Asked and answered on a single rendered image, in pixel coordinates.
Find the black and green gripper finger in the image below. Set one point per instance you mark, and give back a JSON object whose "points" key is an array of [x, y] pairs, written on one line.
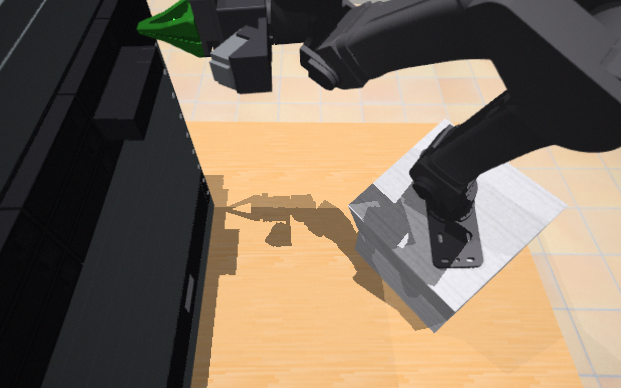
{"points": [[184, 26], [188, 44]]}

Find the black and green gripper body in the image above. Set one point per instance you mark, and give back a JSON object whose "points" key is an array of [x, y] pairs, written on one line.
{"points": [[208, 25]]}

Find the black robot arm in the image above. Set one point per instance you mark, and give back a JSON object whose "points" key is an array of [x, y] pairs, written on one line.
{"points": [[561, 67]]}

